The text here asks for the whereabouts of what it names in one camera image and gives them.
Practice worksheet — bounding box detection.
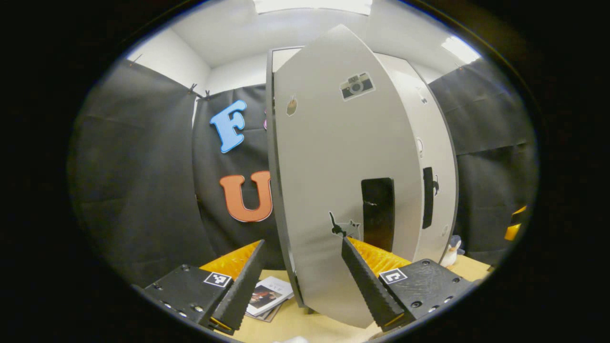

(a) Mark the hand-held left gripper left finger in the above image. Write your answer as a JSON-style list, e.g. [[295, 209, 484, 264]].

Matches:
[[142, 240, 267, 332]]

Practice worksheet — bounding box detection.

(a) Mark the penguin plush toy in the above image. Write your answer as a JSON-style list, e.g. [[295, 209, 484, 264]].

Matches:
[[439, 234, 466, 268]]

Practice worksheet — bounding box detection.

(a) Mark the white cabinet door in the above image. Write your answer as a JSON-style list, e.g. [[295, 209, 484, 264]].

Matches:
[[374, 52, 459, 265], [273, 25, 426, 329]]

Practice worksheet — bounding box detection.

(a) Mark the white cabinet drawer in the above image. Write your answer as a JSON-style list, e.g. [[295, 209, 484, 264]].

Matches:
[[273, 47, 305, 73]]

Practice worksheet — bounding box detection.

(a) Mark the ceiling light panel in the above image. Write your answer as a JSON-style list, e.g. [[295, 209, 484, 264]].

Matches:
[[440, 35, 481, 65], [253, 0, 373, 15]]

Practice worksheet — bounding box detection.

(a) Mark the black door handle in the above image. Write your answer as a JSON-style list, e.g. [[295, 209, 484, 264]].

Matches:
[[422, 167, 435, 230]]

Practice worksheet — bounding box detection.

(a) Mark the white and grey cabinet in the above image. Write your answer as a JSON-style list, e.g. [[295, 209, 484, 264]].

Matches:
[[265, 46, 306, 309]]

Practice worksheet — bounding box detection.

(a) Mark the black backdrop cloth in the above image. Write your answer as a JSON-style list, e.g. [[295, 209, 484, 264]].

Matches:
[[69, 57, 539, 286]]

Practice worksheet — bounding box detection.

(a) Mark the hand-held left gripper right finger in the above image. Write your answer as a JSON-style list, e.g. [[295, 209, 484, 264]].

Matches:
[[341, 237, 473, 333]]

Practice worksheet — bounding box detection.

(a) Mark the stack of booklets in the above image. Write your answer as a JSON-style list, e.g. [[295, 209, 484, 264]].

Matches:
[[245, 276, 295, 323]]

